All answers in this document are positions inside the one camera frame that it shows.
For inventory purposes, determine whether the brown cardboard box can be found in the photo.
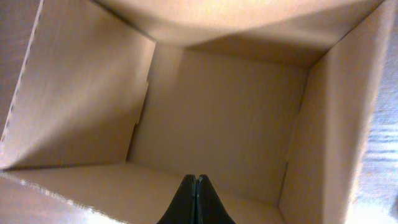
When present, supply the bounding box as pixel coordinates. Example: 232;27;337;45
1;1;397;223

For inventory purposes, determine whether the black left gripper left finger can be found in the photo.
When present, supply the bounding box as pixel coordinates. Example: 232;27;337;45
157;174;196;224

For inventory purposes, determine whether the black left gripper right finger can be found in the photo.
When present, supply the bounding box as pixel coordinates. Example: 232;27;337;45
196;174;235;224

